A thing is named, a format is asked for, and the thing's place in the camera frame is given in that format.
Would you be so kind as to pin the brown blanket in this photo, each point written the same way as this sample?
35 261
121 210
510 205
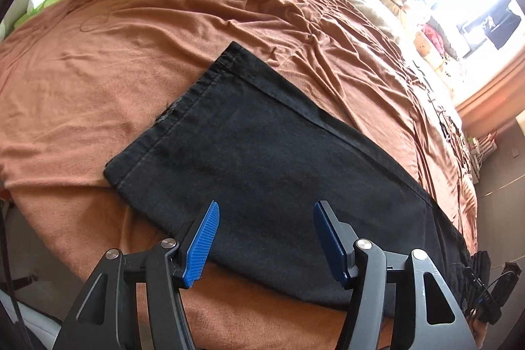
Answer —
123 67

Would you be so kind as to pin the dark hanging clothes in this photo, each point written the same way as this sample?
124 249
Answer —
504 24

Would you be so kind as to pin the red cloth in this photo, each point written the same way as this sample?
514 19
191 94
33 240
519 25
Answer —
434 36

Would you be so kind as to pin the black pants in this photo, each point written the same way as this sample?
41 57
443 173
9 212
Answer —
266 169

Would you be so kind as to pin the pink curtain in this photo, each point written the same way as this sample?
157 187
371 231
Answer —
492 95

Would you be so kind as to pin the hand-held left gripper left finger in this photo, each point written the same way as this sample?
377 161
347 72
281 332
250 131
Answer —
201 247

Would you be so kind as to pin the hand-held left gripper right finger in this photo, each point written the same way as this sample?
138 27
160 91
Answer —
332 243

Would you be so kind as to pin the cream nightstand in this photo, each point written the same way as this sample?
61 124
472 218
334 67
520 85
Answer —
480 165

